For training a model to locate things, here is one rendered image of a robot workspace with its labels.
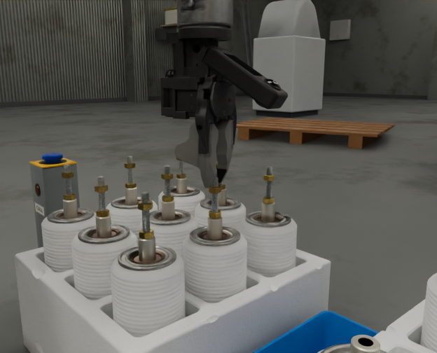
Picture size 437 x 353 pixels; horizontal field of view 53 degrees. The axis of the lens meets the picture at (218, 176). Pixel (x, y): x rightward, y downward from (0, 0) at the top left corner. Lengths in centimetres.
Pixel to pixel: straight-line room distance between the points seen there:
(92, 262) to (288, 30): 484
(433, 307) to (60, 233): 54
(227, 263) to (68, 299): 23
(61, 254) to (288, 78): 464
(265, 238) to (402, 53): 991
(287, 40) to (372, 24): 575
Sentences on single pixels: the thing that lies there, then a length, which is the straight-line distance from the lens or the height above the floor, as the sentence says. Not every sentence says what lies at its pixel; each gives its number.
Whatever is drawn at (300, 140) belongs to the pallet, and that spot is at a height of 3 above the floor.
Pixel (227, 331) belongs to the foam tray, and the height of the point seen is 15.
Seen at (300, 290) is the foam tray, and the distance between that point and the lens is 72.
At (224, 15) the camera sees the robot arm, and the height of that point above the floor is 56.
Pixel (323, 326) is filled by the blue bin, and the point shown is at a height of 10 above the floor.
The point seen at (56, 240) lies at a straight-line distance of 75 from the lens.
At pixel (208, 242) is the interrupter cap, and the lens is 62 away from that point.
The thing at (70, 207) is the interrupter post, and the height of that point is 27.
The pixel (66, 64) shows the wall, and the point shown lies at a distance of 814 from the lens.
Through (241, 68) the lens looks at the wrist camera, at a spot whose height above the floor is 49.
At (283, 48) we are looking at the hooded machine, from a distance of 528.
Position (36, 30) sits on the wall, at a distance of 797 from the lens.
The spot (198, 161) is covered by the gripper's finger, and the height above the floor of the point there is 37.
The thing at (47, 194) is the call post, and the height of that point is 26.
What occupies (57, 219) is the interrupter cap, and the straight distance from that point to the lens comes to 77.
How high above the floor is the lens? 48
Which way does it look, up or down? 13 degrees down
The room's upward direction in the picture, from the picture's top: straight up
